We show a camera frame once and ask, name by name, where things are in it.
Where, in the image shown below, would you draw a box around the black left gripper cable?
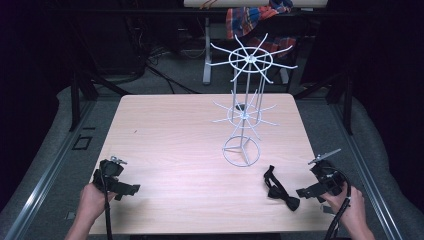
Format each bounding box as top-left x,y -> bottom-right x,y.
98,168 -> 114,240

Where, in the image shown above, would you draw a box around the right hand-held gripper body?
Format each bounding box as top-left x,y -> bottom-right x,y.
307,148 -> 352,201

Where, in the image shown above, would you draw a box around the person's left hand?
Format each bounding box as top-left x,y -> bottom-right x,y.
77,182 -> 118,225

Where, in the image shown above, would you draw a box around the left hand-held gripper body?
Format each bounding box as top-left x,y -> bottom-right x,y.
92,155 -> 134,198

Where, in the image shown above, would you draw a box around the black bow tie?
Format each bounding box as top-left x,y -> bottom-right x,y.
263,164 -> 301,212

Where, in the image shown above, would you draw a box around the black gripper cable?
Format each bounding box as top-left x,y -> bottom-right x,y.
98,168 -> 114,240
323,165 -> 353,240

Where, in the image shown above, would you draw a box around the plaid cloth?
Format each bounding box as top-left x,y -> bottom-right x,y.
225,0 -> 298,51

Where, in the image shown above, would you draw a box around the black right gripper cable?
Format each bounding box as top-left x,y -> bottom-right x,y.
323,165 -> 353,240

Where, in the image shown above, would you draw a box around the aluminium rail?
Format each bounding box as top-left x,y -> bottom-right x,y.
2,99 -> 98,240
328,102 -> 405,240

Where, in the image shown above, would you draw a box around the person's right hand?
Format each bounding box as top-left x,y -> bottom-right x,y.
320,185 -> 368,233

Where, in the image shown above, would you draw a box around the black metal stand frame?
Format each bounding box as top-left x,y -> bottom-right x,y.
292,64 -> 355,136
67,64 -> 132,133

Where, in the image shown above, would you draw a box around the black floor cables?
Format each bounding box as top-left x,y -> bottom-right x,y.
126,16 -> 201,95

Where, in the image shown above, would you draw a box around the white wire hanger rack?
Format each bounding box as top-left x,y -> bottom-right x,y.
205,32 -> 299,168

